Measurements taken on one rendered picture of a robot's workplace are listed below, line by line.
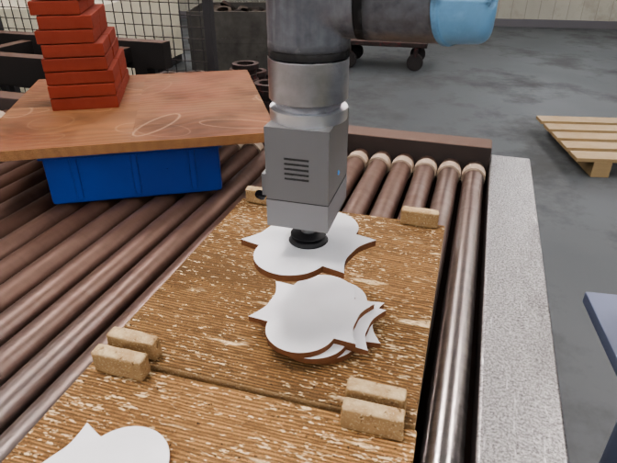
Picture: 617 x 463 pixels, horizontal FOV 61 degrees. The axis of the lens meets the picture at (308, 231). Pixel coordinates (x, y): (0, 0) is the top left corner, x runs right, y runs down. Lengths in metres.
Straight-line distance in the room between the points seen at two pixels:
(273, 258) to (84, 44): 0.70
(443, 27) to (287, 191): 0.20
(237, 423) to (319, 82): 0.32
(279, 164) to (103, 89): 0.68
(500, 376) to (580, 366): 1.53
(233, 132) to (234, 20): 4.54
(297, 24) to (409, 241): 0.44
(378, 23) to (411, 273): 0.38
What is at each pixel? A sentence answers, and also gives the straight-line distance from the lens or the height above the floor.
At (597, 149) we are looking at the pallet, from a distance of 3.95.
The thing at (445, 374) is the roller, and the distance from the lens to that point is 0.62.
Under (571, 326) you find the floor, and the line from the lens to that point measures 2.33.
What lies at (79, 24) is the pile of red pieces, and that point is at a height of 1.20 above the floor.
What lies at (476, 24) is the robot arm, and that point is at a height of 1.28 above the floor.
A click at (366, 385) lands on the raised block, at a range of 0.53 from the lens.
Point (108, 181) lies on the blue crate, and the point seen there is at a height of 0.96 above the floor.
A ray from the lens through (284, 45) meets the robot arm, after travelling 0.47.
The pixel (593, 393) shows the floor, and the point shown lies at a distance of 2.07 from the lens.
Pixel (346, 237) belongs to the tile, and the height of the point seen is 1.05.
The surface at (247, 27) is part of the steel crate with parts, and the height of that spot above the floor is 0.57.
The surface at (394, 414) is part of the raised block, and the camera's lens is 0.51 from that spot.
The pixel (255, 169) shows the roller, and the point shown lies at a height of 0.91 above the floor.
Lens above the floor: 1.34
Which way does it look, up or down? 30 degrees down
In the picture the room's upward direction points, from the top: straight up
